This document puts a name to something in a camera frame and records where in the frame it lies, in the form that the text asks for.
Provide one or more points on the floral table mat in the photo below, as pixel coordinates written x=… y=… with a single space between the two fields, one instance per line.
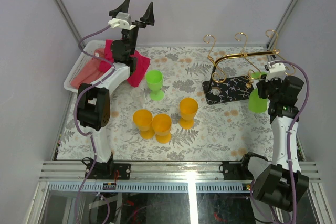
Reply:
x=221 y=132

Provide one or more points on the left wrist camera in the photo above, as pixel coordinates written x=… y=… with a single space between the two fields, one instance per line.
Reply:
x=122 y=20

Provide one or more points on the aluminium front rail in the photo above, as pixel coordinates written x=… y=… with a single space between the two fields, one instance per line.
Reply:
x=156 y=171

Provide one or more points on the magenta cloth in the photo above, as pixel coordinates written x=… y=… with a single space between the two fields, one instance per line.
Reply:
x=137 y=73

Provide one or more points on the orange wine glass middle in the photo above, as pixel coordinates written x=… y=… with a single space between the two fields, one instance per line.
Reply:
x=162 y=124

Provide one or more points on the orange wine glass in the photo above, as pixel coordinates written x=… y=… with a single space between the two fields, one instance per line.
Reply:
x=188 y=109
x=143 y=120
x=162 y=124

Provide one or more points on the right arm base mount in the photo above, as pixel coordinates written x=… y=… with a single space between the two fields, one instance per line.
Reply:
x=237 y=170

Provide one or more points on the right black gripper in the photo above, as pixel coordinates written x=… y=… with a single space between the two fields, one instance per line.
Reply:
x=262 y=84

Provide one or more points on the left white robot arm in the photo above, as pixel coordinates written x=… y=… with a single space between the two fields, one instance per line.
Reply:
x=122 y=63

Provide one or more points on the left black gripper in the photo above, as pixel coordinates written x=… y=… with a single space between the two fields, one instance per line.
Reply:
x=145 y=19

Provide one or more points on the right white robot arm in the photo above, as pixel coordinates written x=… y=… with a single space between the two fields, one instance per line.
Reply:
x=279 y=182

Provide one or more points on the green plastic wine glass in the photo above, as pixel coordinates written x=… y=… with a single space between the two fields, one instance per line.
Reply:
x=255 y=103

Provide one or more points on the orange wine glass left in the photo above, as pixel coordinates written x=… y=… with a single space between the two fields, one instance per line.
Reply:
x=143 y=120

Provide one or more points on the salmon pink cloth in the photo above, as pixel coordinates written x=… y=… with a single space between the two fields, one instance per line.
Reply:
x=91 y=71

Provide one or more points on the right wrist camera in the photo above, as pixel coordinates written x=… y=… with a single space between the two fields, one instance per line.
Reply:
x=274 y=70

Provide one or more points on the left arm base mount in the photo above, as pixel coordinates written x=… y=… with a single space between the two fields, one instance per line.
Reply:
x=108 y=170

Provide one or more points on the blue cable duct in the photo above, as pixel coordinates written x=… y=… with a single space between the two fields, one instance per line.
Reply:
x=151 y=187

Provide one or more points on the orange wine glass right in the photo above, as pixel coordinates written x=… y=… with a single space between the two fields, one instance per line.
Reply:
x=188 y=109

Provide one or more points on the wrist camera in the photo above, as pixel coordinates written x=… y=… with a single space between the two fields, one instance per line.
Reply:
x=122 y=20
x=274 y=70

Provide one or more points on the gold wine glass rack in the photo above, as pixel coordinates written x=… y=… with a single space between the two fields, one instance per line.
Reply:
x=222 y=89

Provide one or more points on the white plastic basket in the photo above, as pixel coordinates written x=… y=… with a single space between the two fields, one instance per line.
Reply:
x=82 y=60

